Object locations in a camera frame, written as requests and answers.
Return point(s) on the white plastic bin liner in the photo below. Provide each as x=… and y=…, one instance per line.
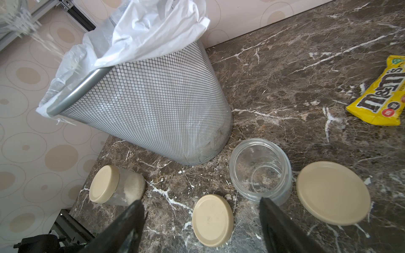
x=136, y=30

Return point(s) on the glass rice jar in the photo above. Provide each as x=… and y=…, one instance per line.
x=15, y=17
x=260, y=169
x=115, y=186

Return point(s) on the beige jar lid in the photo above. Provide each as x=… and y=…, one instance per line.
x=212, y=220
x=333, y=193

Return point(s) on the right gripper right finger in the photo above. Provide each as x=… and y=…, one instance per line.
x=281, y=234

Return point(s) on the metal trash bucket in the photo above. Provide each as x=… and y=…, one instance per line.
x=171, y=105

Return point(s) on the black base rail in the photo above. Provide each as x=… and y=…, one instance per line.
x=69, y=231

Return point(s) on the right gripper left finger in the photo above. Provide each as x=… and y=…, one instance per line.
x=123, y=235

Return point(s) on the yellow snack packet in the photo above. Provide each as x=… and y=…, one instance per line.
x=384, y=101

